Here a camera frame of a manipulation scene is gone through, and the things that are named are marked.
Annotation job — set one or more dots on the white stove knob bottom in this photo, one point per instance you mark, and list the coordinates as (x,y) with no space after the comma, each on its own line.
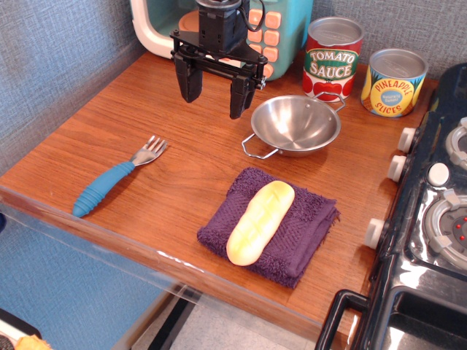
(373,232)

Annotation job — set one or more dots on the black oven door handle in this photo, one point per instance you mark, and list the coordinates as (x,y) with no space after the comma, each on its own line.
(343,300)

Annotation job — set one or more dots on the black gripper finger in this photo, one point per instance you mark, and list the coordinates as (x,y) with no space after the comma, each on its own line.
(243,88)
(189,76)

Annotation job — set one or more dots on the white stove knob middle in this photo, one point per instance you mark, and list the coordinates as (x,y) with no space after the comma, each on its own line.
(396,167)

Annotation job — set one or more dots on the pineapple slices can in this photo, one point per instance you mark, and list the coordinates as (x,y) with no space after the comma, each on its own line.
(393,82)

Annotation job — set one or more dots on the white stove knob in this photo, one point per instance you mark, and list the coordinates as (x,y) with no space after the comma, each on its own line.
(406,138)
(396,167)
(373,232)

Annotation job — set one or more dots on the blue handled metal fork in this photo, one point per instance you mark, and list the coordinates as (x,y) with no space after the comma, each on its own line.
(98,189)

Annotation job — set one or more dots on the teal toy microwave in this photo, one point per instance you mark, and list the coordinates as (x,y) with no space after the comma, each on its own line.
(282,36)

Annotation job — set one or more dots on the orange microwave turntable plate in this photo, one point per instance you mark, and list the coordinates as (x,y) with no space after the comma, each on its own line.
(189,22)

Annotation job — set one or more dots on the small steel two-handled bowl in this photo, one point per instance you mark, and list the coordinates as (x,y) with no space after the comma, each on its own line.
(295,126)

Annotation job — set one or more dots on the black toy stove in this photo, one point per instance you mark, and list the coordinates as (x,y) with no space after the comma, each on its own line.
(417,298)

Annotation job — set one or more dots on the white stove knob top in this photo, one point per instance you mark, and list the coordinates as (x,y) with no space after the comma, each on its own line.
(406,138)

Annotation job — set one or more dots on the purple folded towel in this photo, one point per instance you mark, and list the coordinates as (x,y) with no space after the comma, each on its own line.
(290,250)

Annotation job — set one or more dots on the tomato sauce can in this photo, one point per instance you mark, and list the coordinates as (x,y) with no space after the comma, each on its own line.
(331,57)

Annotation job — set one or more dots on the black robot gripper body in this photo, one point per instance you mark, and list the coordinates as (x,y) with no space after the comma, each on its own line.
(220,46)

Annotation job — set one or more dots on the yellow toy bread loaf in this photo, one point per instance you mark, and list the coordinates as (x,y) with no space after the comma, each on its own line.
(261,220)

